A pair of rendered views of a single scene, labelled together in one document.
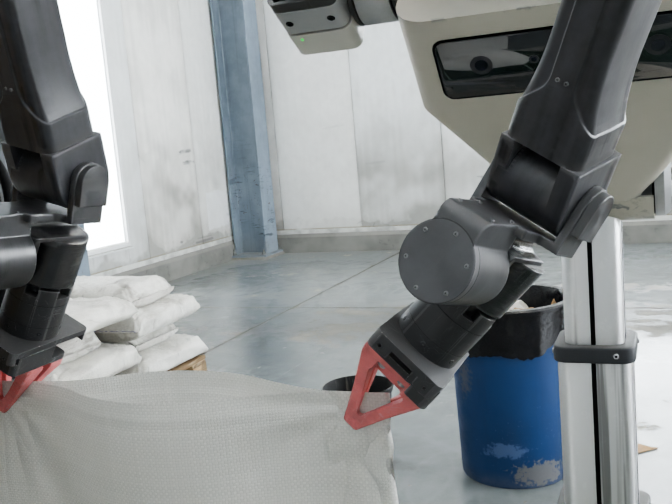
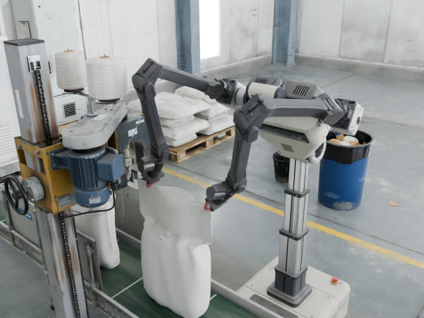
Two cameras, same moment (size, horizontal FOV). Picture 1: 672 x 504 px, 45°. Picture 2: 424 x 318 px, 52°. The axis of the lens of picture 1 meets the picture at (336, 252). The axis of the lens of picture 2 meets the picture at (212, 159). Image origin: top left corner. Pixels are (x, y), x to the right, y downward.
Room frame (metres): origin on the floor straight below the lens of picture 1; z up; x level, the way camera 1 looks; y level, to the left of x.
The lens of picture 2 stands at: (-0.98, -0.55, 2.00)
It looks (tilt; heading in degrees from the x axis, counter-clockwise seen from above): 23 degrees down; 17
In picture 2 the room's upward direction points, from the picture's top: 1 degrees counter-clockwise
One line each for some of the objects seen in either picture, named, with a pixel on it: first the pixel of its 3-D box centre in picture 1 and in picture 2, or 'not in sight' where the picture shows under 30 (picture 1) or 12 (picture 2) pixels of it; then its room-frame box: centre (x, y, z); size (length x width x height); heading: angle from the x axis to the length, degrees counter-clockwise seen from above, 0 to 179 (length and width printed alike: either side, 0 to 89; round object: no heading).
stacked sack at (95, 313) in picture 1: (61, 319); (180, 107); (3.62, 1.28, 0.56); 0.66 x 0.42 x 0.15; 157
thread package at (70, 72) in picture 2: not in sight; (70, 69); (0.71, 0.65, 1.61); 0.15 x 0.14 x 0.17; 67
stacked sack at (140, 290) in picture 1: (104, 292); (200, 93); (4.28, 1.26, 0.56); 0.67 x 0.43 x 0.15; 67
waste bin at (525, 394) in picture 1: (511, 382); (342, 169); (2.86, -0.61, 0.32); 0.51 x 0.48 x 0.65; 157
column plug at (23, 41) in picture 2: not in sight; (24, 41); (0.50, 0.70, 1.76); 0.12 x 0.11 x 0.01; 157
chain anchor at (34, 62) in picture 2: not in sight; (35, 63); (0.47, 0.64, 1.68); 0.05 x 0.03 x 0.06; 157
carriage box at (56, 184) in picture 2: not in sight; (65, 164); (0.59, 0.67, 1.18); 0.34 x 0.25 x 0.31; 157
